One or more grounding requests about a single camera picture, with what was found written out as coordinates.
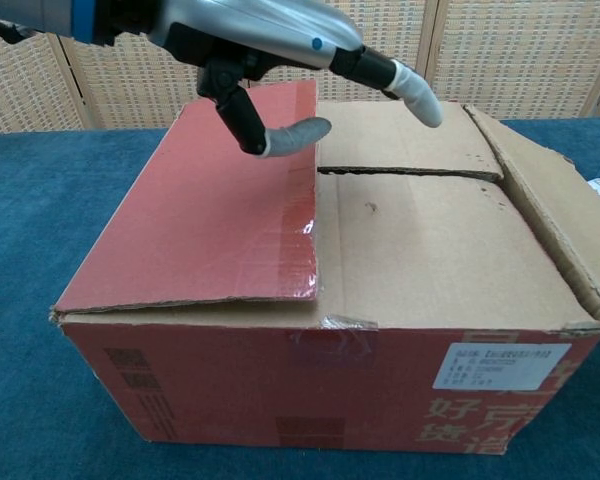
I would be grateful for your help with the red cardboard shipping box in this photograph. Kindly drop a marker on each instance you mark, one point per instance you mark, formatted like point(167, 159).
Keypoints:
point(205, 210)

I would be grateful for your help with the woven bamboo folding screen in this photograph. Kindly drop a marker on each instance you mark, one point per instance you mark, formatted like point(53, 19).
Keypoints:
point(505, 60)

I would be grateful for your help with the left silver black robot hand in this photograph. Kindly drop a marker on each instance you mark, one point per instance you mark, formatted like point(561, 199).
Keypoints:
point(260, 30)

